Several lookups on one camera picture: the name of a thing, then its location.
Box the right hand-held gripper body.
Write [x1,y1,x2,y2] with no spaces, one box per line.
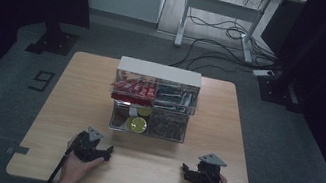
[190,150,229,183]

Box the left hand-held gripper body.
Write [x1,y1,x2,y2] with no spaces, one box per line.
[71,123,106,165]

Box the clear drawer with yellow cups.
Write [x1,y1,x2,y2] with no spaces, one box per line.
[107,98,191,145]

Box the clear drawer with packets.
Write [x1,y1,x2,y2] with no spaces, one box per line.
[109,68,203,118]

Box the clear drawer organizer white top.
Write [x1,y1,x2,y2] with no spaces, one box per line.
[103,54,205,146]

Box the person's left hand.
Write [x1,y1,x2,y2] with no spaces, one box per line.
[58,136,109,183]

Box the brown packet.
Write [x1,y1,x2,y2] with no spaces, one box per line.
[110,108,130,131]

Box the large yellow-lidded cup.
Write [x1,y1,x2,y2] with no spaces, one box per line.
[125,114,150,135]

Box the small white-lidded cup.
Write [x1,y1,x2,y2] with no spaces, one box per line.
[127,105,140,118]

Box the pile of dark brown packets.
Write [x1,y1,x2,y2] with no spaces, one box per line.
[145,107,189,143]

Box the small yellow-lidded cup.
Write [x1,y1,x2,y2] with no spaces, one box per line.
[135,104,153,119]

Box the pile of red packets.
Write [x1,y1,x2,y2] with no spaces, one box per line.
[109,74,159,108]

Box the pile of blue-grey packets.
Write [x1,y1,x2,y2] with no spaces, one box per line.
[153,82,200,115]

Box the black stand base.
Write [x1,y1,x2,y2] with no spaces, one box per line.
[24,17,82,62]
[253,71,310,114]

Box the white power strip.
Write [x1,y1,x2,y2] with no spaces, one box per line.
[251,66,276,81]

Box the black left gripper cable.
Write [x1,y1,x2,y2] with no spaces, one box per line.
[43,134,79,183]

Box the bundle of black floor cables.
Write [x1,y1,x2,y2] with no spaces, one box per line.
[168,4,287,86]

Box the white metal-frame desk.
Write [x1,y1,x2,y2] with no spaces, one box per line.
[170,0,308,73]

